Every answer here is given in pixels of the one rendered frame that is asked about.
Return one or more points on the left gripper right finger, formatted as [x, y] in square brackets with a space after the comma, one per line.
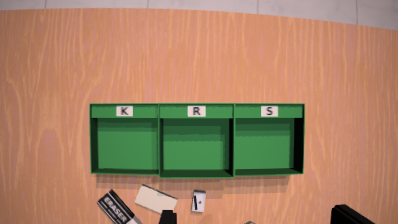
[343, 214]

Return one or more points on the green three-compartment bin rack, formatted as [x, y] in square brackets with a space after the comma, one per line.
[197, 140]

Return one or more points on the black and white eraser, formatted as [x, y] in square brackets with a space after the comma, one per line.
[116, 209]

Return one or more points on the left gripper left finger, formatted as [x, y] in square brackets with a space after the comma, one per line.
[168, 217]

